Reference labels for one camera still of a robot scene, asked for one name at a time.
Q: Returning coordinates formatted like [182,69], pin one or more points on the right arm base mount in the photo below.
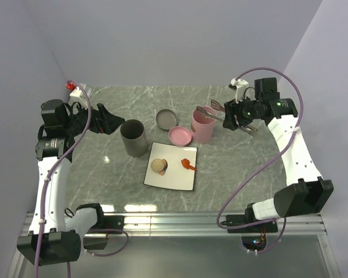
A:
[233,220]

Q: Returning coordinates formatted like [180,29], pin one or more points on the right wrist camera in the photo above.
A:
[239,86]

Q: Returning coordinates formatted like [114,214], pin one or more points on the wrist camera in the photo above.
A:
[76,94]
[239,86]

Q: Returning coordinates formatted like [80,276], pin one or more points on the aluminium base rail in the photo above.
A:
[202,224]

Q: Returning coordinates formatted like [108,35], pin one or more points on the grey round lid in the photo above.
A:
[166,119]

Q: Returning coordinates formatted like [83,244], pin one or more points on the grey cylindrical container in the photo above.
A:
[134,138]

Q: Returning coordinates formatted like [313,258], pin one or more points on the steamed bun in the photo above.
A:
[158,165]

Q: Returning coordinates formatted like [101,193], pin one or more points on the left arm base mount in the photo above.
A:
[108,224]

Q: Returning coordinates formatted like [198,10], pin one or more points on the white square plate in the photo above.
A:
[176,177]

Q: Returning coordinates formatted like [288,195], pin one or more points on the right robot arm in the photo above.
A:
[306,191]

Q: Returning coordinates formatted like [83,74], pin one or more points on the pink cylindrical container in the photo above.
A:
[201,127]

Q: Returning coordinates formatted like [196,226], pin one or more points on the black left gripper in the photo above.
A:
[104,121]

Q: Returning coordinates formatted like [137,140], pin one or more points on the red carrot piece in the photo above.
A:
[186,164]

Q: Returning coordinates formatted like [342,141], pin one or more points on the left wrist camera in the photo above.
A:
[76,94]

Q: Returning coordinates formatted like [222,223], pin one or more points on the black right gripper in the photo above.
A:
[232,108]

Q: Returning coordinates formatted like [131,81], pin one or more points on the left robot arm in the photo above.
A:
[51,239]

